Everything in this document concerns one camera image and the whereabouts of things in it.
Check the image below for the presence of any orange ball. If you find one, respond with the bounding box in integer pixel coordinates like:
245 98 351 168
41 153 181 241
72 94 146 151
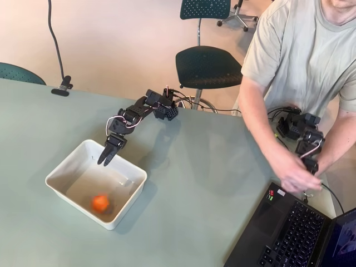
91 194 110 215

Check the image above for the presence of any black leader arm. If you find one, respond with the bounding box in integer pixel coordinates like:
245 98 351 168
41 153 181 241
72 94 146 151
276 106 326 176

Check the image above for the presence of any person's left forearm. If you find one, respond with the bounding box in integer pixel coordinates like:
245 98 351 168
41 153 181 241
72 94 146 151
316 107 356 179

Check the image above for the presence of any person's right forearm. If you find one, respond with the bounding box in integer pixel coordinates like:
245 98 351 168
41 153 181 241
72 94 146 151
238 74 303 175

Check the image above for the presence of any white plastic bin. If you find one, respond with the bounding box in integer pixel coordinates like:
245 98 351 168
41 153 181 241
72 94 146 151
44 139 148 231

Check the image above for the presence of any person's right hand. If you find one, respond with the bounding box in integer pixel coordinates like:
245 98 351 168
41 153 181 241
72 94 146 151
280 159 324 195

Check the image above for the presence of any black gooseneck clamp holder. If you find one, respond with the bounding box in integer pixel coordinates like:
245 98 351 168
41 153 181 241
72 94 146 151
47 0 74 97

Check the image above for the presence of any teal perforated chair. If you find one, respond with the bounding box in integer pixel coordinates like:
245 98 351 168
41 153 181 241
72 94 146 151
0 62 47 86

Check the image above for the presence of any black perforated stool chair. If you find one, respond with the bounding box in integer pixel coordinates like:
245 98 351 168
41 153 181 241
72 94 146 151
175 0 243 113

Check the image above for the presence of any office chair star base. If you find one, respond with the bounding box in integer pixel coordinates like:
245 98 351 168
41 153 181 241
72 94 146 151
216 0 259 32

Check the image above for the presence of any black laptop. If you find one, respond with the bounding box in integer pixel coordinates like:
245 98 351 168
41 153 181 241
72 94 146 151
224 182 356 267

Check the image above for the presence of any person in grey t-shirt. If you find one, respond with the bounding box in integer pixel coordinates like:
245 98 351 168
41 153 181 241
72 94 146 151
240 0 356 123

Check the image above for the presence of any black cable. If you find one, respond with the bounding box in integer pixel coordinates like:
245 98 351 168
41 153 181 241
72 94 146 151
319 182 346 215
171 88 243 115
174 93 201 110

